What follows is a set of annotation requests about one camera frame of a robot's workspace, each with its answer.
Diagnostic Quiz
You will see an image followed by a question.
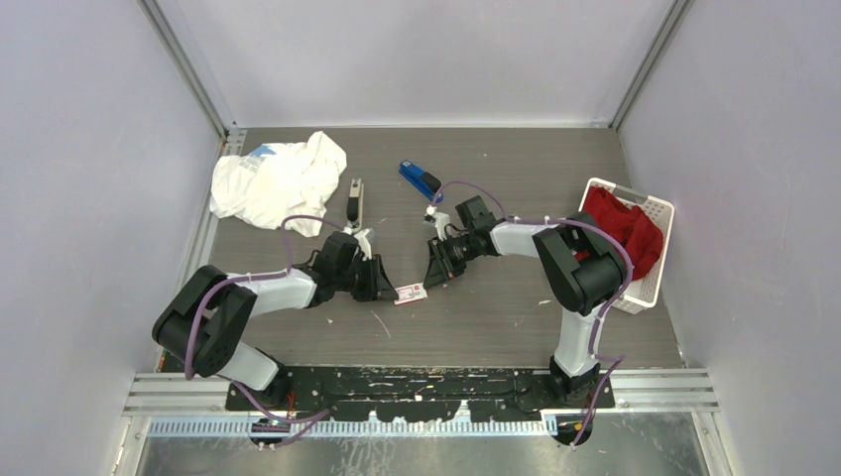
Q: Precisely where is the blue black stapler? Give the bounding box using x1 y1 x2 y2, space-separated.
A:
399 161 443 203

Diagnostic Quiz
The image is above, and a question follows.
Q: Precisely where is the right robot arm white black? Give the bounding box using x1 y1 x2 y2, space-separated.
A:
422 196 629 408

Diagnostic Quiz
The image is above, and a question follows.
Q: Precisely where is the white perforated cable rail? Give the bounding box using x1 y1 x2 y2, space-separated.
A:
148 416 557 438

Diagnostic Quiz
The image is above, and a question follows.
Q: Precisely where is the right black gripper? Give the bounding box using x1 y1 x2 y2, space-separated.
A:
423 231 478 290

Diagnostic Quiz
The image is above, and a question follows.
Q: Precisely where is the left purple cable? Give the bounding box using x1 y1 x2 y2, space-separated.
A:
183 215 346 448

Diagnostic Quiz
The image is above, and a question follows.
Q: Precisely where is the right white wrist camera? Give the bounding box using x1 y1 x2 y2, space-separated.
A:
423 205 450 241

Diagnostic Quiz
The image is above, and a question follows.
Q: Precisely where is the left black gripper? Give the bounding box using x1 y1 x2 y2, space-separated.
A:
335 254 398 302

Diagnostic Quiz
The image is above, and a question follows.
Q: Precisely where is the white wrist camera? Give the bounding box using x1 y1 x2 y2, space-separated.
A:
342 227 375 260
423 205 450 241

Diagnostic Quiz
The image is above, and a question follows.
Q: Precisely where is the white plastic basket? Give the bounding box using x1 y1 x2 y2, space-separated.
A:
579 178 674 314

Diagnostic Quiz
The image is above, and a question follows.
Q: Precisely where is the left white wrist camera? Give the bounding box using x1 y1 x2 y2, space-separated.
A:
342 227 375 260

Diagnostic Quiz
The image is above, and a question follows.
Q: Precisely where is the red cloth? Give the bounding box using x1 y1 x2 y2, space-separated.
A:
583 187 664 281

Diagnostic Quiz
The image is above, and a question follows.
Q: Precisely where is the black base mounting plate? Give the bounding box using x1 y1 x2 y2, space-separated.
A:
257 366 615 422

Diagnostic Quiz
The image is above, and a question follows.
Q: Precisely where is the staple box lid sleeve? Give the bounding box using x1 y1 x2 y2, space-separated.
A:
394 283 427 305

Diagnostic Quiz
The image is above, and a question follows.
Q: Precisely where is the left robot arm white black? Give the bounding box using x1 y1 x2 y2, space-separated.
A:
152 230 398 410

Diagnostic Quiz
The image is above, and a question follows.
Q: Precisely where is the white crumpled t-shirt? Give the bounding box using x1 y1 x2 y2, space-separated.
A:
209 131 347 238

